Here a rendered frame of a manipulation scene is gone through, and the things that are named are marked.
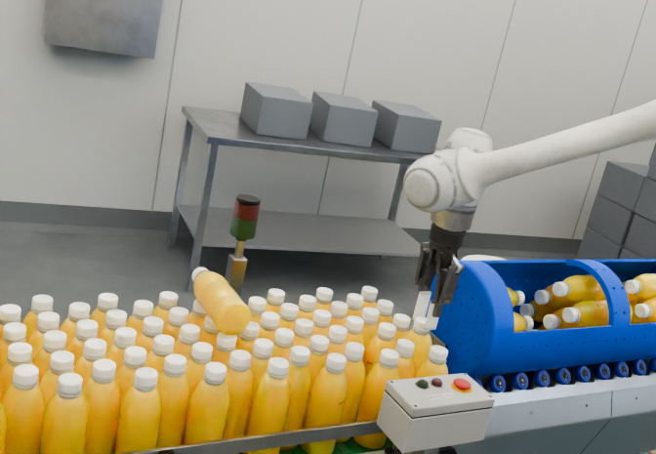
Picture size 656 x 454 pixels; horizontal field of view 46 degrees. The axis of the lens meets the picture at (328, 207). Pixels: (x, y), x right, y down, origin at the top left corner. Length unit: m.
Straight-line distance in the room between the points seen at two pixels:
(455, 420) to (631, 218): 4.35
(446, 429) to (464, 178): 0.49
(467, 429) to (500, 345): 0.31
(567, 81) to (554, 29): 0.43
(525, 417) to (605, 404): 0.29
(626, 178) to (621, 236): 0.42
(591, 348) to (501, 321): 0.33
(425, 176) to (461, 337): 0.61
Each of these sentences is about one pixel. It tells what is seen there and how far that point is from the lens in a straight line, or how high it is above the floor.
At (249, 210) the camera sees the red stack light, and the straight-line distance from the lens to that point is 1.89.
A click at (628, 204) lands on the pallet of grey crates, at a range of 5.82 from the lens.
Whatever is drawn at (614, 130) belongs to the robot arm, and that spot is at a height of 1.66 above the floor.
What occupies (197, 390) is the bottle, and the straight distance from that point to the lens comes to 1.45.
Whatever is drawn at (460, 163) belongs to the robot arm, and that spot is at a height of 1.54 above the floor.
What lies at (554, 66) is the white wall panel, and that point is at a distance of 6.01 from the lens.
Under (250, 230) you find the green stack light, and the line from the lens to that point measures 1.91.
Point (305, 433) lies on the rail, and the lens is 1.56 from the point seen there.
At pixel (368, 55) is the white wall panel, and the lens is 5.22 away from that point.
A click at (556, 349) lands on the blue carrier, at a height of 1.07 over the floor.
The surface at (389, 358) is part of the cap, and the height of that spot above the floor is 1.11.
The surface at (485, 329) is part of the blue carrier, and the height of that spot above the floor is 1.12.
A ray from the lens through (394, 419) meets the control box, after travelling 1.53.
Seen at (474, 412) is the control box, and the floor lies 1.07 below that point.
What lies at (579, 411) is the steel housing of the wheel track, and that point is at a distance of 2.20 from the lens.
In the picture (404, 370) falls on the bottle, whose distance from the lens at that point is 1.68.
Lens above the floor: 1.83
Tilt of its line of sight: 17 degrees down
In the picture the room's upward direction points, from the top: 12 degrees clockwise
